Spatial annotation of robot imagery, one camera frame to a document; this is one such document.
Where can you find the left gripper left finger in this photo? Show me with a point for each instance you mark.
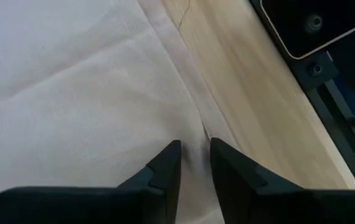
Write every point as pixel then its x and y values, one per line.
pixel 165 180

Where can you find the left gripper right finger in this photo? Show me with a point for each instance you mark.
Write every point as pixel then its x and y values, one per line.
pixel 230 180

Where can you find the beige cloth towel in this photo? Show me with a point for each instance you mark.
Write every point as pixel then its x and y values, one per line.
pixel 71 93

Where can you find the black table camera box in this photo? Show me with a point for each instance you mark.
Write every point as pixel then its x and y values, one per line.
pixel 314 25

